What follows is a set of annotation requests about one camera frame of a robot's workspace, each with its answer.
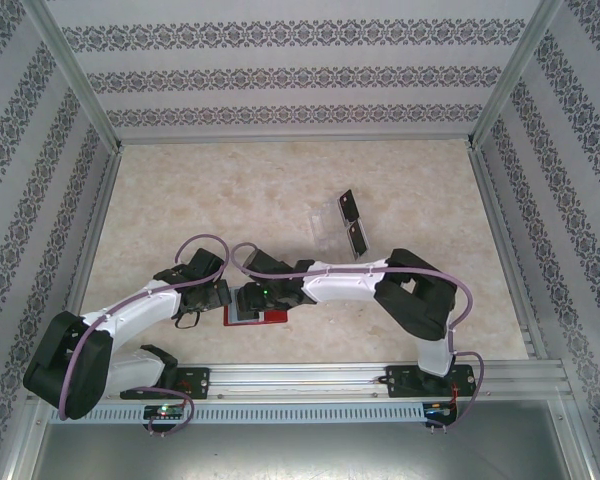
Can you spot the grey metal shelf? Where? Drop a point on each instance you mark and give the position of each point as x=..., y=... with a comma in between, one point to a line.
x=300, y=450

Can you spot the clear acrylic card tray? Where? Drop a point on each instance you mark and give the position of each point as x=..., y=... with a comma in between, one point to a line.
x=325, y=225

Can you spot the black VIP card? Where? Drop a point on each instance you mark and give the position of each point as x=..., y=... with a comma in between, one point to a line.
x=358, y=241
x=348, y=206

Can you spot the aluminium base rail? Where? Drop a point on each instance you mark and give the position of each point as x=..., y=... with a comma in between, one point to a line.
x=300, y=380

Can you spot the left control board green light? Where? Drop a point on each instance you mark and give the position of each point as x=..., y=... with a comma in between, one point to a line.
x=165, y=411

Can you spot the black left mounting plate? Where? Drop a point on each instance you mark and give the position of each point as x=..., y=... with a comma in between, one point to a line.
x=200, y=382

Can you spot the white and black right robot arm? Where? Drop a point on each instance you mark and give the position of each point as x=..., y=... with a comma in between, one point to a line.
x=340, y=285

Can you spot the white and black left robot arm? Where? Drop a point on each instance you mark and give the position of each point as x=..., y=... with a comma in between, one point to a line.
x=140, y=312

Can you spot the black mounting plate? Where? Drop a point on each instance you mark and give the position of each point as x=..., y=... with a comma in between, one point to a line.
x=465, y=375
x=200, y=382

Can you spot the aluminium frame post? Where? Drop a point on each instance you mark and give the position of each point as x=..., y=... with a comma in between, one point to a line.
x=79, y=80
x=512, y=75

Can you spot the aluminium side rail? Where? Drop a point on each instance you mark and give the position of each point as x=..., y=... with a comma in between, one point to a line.
x=94, y=250
x=504, y=250

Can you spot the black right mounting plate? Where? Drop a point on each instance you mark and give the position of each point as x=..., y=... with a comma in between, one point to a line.
x=465, y=375

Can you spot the red leather card holder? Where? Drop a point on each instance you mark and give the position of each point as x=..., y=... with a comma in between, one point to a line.
x=275, y=317

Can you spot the right control board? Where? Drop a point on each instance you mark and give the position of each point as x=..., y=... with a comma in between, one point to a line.
x=437, y=409

